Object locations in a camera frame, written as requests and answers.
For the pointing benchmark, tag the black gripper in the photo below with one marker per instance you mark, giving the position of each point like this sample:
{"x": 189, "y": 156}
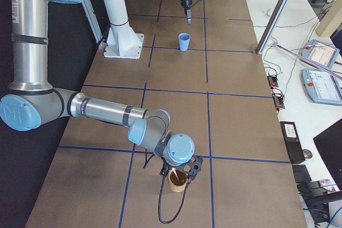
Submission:
{"x": 169, "y": 167}
{"x": 185, "y": 1}

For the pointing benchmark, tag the blue ribbed plastic cup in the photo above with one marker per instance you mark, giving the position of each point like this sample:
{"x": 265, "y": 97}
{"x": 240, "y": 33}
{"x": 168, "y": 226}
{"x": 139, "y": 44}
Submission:
{"x": 184, "y": 41}

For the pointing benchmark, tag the brown wooden cup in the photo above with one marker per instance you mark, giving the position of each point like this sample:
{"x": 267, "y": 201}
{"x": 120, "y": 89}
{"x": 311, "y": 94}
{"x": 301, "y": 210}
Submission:
{"x": 175, "y": 185}

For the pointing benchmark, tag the white mounting pillar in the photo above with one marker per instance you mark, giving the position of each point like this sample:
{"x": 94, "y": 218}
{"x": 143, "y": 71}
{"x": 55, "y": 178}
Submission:
{"x": 122, "y": 41}

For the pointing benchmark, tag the orange connector block far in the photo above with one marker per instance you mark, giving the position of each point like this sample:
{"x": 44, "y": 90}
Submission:
{"x": 273, "y": 81}

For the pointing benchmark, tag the orange connector block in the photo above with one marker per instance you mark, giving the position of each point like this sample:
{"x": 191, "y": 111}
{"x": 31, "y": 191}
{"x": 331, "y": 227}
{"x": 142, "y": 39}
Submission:
{"x": 273, "y": 81}
{"x": 278, "y": 99}

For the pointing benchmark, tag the orange connector block near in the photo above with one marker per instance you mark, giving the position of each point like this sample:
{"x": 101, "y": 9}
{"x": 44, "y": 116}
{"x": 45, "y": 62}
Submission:
{"x": 278, "y": 99}

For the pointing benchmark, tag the black power box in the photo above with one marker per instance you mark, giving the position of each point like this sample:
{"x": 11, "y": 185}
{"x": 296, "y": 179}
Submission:
{"x": 292, "y": 142}

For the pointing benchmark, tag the far teach pendant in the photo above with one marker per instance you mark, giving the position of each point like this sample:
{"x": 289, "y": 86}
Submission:
{"x": 322, "y": 54}

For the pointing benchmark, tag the teach pendant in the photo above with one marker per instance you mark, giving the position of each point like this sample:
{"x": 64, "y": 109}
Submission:
{"x": 321, "y": 87}
{"x": 322, "y": 54}

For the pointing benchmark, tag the near teach pendant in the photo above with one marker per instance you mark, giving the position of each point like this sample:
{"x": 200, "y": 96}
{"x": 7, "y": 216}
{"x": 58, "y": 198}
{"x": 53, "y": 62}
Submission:
{"x": 321, "y": 87}

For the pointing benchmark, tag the black monitor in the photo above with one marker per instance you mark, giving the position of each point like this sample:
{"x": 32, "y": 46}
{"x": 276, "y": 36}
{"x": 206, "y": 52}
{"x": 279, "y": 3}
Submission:
{"x": 328, "y": 144}

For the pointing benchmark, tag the aluminium frame post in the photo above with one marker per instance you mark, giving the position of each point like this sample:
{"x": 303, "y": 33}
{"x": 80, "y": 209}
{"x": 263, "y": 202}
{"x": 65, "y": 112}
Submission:
{"x": 271, "y": 25}

